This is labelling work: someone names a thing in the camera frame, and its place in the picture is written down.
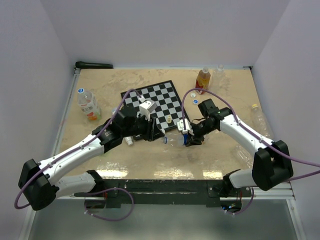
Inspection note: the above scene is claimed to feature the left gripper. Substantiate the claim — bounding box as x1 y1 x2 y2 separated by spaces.
122 112 165 142

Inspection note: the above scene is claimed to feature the pepsi label bottle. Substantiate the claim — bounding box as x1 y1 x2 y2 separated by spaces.
168 134 188 147

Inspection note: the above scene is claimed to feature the amber drink bottle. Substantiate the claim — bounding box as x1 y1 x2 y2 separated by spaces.
195 67 211 95

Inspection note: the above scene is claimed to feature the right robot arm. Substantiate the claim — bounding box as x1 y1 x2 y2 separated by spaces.
177 99 294 197

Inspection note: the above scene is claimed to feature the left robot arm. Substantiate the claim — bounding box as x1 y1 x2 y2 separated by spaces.
18 106 165 211

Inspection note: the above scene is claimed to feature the white tube bottle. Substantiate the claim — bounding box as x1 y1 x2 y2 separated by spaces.
111 107 134 146

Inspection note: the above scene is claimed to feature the clear crushed bottle right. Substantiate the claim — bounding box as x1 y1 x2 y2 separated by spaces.
232 144 254 168

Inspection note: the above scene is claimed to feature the yellow cap clear bottle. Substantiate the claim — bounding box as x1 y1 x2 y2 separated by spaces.
250 104 274 139

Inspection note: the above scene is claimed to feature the blue cap tea bottle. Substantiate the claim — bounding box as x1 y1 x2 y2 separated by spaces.
77 88 101 121

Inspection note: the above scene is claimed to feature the white chess piece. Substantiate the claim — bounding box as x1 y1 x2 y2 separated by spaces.
166 115 172 124

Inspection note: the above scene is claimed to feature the black white chessboard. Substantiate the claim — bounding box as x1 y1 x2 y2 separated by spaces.
136 80 182 132

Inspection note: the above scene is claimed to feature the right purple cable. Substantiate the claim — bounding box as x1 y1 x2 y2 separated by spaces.
181 87 320 182

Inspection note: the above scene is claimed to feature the purple cable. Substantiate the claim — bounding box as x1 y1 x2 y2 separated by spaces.
13 88 146 210
181 87 320 182

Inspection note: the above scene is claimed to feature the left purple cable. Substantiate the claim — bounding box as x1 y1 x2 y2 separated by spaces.
13 88 146 210

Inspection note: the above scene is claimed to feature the black base frame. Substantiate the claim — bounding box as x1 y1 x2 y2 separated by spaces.
74 178 253 209

